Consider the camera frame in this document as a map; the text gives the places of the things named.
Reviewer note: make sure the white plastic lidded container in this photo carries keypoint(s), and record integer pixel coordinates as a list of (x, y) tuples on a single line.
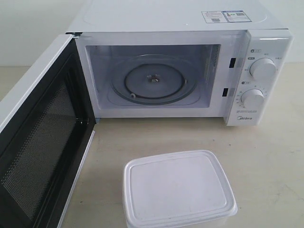
[(177, 190)]

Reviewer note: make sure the white microwave door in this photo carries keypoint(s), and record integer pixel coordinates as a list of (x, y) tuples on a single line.
[(46, 127)]

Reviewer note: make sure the glass microwave turntable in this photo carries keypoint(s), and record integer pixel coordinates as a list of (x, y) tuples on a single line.
[(154, 79)]

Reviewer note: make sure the white microwave oven body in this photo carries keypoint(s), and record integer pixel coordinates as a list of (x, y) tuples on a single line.
[(108, 32)]

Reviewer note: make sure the lower white control knob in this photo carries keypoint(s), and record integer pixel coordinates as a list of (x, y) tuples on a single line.
[(252, 99)]

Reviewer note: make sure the white control knob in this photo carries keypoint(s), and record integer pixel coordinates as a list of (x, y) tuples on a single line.
[(262, 68), (252, 99)]

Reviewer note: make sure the upper white control knob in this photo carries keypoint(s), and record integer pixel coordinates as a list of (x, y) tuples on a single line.
[(262, 68)]

